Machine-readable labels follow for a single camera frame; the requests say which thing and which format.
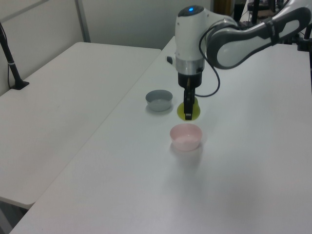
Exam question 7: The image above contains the grey partition frame post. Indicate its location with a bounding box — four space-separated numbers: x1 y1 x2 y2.
74 0 91 43

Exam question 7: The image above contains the black clamped stand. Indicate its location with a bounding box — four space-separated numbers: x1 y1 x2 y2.
296 21 312 52

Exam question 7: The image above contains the green pear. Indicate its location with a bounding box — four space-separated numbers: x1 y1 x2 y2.
176 97 202 122

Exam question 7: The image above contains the black monitor stand pole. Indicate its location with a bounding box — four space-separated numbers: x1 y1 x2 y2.
252 0 260 24

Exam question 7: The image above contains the white side table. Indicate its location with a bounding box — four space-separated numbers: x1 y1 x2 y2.
0 41 162 206

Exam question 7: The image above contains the grey bowl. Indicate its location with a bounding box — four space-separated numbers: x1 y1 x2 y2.
145 89 174 112

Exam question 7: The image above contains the pink bowl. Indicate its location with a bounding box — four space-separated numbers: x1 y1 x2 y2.
170 123 203 151

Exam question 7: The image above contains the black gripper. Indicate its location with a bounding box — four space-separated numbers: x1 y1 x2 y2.
177 70 203 121

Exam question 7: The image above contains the black clamped camera pole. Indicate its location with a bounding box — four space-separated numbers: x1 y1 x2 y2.
0 21 30 90

